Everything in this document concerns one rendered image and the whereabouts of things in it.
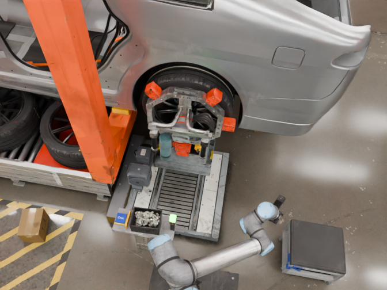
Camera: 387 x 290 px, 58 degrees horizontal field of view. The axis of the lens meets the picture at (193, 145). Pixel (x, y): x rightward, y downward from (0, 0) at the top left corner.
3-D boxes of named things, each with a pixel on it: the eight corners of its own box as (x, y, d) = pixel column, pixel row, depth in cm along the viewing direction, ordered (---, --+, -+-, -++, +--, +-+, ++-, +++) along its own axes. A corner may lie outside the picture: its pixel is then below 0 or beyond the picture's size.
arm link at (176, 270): (173, 287, 153) (280, 244, 190) (161, 262, 159) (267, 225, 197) (164, 298, 161) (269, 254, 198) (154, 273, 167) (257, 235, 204)
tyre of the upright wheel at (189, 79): (181, 38, 229) (133, 87, 277) (174, 63, 216) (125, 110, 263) (254, 90, 257) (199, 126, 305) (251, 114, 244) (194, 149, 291)
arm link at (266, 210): (252, 208, 197) (267, 197, 195) (258, 210, 208) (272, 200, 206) (262, 222, 193) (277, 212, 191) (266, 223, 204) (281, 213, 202)
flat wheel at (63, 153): (124, 105, 329) (121, 88, 309) (126, 166, 293) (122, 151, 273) (50, 110, 321) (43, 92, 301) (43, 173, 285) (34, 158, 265)
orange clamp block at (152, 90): (162, 88, 236) (153, 80, 231) (160, 97, 232) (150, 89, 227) (155, 92, 241) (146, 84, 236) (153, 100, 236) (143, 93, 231)
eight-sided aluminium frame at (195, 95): (219, 141, 274) (228, 95, 229) (217, 148, 270) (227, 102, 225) (150, 130, 277) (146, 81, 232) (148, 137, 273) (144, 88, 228)
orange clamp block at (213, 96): (213, 98, 236) (223, 92, 230) (212, 107, 232) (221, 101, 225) (206, 93, 233) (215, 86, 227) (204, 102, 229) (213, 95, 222)
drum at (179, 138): (194, 121, 258) (196, 109, 247) (189, 145, 247) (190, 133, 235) (175, 118, 259) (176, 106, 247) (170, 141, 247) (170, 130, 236)
